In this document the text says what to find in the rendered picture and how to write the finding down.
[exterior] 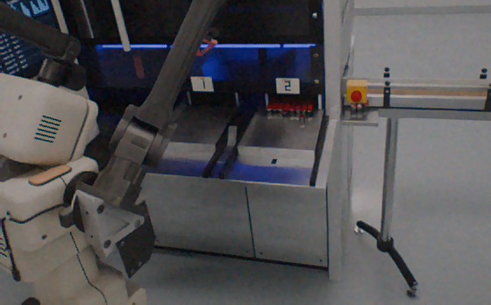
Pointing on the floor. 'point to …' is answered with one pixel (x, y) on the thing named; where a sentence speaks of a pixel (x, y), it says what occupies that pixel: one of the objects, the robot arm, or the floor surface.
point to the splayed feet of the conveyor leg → (391, 257)
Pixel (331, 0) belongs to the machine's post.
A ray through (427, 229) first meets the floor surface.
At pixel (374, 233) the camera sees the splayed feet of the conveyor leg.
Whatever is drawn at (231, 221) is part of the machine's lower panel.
